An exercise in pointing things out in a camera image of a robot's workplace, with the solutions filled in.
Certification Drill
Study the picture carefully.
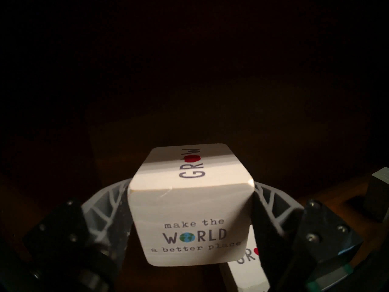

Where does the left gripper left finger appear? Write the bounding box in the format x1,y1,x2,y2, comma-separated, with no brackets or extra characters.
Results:
23,178,134,266

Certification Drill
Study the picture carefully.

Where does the white GROW slogan cube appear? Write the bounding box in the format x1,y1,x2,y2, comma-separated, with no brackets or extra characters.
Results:
127,143,255,267
220,224,271,292

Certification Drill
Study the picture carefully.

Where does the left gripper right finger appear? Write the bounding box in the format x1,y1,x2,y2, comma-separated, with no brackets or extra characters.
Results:
251,182,364,292

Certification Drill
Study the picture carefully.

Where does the grey HAPPY live cube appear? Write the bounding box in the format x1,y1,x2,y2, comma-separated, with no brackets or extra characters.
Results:
363,167,389,223

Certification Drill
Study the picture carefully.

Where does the brown wooden bookshelf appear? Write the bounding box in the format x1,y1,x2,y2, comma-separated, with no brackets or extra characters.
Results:
0,0,389,292

